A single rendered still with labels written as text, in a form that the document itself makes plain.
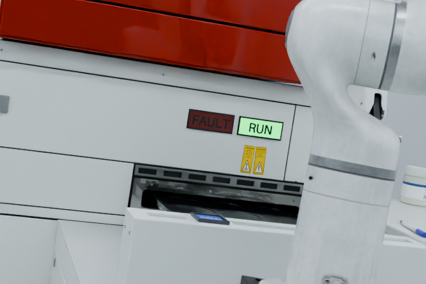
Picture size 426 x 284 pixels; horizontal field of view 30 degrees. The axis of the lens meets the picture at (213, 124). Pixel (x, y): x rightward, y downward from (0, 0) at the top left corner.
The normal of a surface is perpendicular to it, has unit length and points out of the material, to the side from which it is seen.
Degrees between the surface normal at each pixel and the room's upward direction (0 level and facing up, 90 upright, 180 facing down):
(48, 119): 90
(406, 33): 75
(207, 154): 90
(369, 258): 89
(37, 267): 90
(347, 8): 55
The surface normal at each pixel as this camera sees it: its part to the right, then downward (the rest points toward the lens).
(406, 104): 0.26, 0.09
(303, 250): -0.81, -0.15
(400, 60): -0.18, 0.36
